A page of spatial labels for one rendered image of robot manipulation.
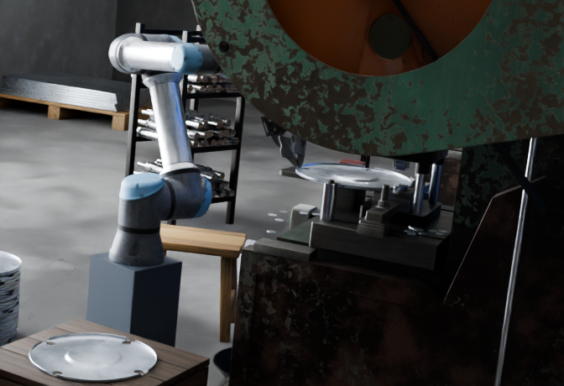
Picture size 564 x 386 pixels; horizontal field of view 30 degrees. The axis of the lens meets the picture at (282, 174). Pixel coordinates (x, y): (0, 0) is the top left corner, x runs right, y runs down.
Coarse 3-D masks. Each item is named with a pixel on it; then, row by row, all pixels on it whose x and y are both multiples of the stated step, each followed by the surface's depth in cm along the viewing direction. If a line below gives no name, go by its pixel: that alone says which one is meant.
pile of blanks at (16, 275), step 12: (0, 276) 330; (12, 276) 334; (0, 288) 331; (12, 288) 336; (0, 300) 332; (12, 300) 337; (0, 312) 332; (12, 312) 338; (0, 324) 336; (12, 324) 339; (0, 336) 337; (12, 336) 341
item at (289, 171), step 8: (288, 168) 266; (288, 176) 261; (296, 176) 260; (344, 192) 258; (352, 192) 258; (360, 192) 261; (344, 200) 259; (352, 200) 258; (360, 200) 262; (336, 208) 260; (344, 208) 259; (352, 208) 259
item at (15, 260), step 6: (0, 252) 352; (0, 258) 346; (6, 258) 347; (12, 258) 347; (18, 258) 346; (0, 264) 340; (6, 264) 340; (18, 264) 342; (0, 270) 334; (6, 270) 334; (12, 270) 334
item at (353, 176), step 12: (300, 168) 266; (312, 168) 268; (324, 168) 270; (336, 168) 271; (348, 168) 273; (360, 168) 275; (312, 180) 252; (324, 180) 253; (336, 180) 255; (348, 180) 256; (360, 180) 256; (372, 180) 258; (384, 180) 261; (396, 180) 263; (408, 180) 264
